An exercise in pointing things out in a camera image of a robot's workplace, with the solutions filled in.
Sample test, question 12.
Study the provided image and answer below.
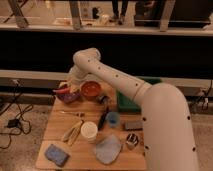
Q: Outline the grey block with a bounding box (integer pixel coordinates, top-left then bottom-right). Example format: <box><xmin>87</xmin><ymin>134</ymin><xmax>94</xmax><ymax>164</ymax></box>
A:
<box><xmin>124</xmin><ymin>121</ymin><xmax>142</xmax><ymax>131</ymax></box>

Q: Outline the red bowl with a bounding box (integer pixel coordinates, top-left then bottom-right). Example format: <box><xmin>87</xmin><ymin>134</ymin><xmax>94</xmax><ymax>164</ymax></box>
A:
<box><xmin>81</xmin><ymin>81</ymin><xmax>101</xmax><ymax>100</ymax></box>

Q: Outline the blue small cup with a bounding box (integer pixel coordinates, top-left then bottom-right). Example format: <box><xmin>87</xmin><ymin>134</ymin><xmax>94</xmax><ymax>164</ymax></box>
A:
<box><xmin>106</xmin><ymin>112</ymin><xmax>120</xmax><ymax>128</ymax></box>

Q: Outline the black power adapter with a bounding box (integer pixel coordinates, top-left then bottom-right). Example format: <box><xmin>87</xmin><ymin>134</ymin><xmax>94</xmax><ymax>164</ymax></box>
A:
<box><xmin>7</xmin><ymin>119</ymin><xmax>20</xmax><ymax>128</ymax></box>

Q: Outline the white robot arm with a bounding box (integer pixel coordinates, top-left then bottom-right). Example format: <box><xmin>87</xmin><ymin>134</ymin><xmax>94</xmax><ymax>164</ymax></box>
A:
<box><xmin>68</xmin><ymin>48</ymin><xmax>199</xmax><ymax>171</ymax></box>

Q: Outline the white cup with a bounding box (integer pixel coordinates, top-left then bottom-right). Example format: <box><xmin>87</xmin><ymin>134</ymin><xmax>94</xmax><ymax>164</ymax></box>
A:
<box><xmin>81</xmin><ymin>121</ymin><xmax>98</xmax><ymax>143</ymax></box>

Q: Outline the black marker tool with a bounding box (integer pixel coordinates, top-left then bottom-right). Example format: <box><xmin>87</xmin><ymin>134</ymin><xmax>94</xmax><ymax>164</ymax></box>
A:
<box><xmin>98</xmin><ymin>107</ymin><xmax>109</xmax><ymax>131</ymax></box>

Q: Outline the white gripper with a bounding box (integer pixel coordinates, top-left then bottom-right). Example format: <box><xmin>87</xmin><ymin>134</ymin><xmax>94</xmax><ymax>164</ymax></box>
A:
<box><xmin>67</xmin><ymin>66</ymin><xmax>84</xmax><ymax>88</ymax></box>

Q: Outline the green plastic bin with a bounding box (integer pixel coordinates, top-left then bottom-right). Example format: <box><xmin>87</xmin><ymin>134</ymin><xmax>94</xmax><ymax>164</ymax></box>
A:
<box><xmin>116</xmin><ymin>76</ymin><xmax>161</xmax><ymax>113</ymax></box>

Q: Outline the metal cup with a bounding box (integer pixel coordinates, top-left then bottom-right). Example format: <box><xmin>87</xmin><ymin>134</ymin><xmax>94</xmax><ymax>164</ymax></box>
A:
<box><xmin>126</xmin><ymin>133</ymin><xmax>139</xmax><ymax>150</ymax></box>

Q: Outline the yellow banana peel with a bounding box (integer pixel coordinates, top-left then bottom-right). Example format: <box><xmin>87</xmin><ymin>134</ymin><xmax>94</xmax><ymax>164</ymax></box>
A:
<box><xmin>61</xmin><ymin>120</ymin><xmax>83</xmax><ymax>146</ymax></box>

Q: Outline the purple bowl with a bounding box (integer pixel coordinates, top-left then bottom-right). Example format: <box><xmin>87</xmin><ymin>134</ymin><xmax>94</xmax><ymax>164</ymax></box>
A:
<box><xmin>56</xmin><ymin>91</ymin><xmax>80</xmax><ymax>104</ymax></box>

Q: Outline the blue sponge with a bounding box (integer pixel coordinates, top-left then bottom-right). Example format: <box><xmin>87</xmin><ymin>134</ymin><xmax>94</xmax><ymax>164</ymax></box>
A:
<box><xmin>44</xmin><ymin>144</ymin><xmax>70</xmax><ymax>167</ymax></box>

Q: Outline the metal fork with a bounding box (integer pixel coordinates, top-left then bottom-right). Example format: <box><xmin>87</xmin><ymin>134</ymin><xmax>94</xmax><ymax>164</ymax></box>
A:
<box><xmin>60</xmin><ymin>111</ymin><xmax>85</xmax><ymax>117</ymax></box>

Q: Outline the light blue cloth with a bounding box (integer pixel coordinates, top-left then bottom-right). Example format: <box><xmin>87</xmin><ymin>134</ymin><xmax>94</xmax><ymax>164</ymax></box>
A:
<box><xmin>94</xmin><ymin>135</ymin><xmax>122</xmax><ymax>165</ymax></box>

